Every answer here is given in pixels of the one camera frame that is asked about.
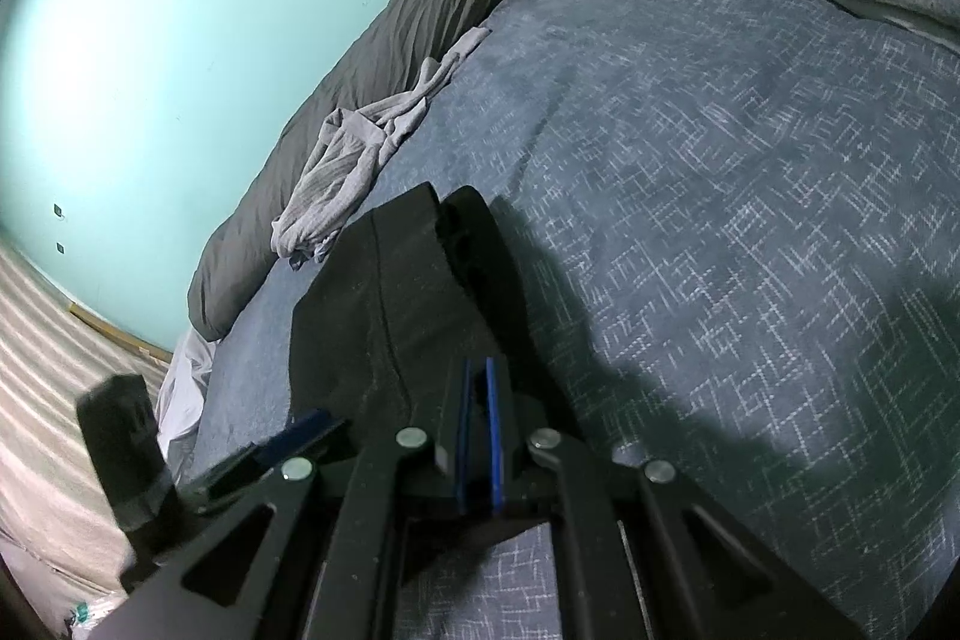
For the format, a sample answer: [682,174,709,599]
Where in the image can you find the wooden window frame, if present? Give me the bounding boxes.
[67,302,175,360]

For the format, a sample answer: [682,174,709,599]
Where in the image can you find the pale grey sheet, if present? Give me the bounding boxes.
[154,332,218,468]

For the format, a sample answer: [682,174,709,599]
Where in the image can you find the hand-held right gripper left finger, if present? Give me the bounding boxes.
[97,359,477,640]

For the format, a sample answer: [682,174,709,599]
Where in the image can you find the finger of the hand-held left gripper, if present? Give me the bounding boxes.
[251,410,350,465]
[180,452,263,510]

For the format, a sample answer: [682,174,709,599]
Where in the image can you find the black sweatshirt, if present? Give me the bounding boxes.
[289,182,578,446]

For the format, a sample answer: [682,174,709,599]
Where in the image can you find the striped curtain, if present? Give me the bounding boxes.
[0,227,181,611]

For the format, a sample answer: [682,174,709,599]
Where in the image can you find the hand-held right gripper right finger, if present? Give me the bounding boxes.
[486,356,863,640]

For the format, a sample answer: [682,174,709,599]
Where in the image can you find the crumpled light grey garment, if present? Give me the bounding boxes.
[270,26,492,270]

